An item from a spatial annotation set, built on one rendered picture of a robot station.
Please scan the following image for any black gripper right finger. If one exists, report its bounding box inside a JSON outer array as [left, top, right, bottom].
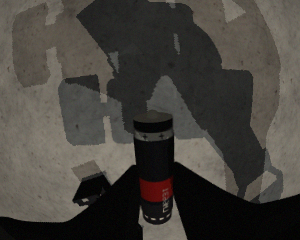
[[173, 163, 300, 240]]

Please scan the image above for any black cylindrical battery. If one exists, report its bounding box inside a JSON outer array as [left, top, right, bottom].
[[133, 109, 175, 225]]

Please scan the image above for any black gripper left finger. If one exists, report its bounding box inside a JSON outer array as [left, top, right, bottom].
[[0, 165, 141, 240]]

